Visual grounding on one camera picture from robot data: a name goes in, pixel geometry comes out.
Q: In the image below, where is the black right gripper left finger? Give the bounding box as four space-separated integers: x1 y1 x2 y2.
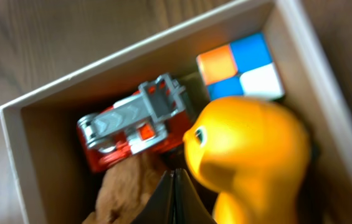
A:
131 171 174 224

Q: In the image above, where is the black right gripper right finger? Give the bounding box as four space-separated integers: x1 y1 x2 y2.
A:
174 169 216 224

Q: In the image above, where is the brown plush toy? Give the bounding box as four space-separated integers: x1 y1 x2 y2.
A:
82 152 168 224

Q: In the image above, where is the orange squishy figure toy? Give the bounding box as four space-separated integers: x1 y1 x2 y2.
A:
183 96 311 223

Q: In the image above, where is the red toy car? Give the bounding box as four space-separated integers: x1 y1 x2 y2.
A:
77 73 193 172

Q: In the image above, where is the colourful puzzle cube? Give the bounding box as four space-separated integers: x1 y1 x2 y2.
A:
196 32 285 100

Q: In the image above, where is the white cardboard box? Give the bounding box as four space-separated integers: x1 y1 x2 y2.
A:
0 1 352 223

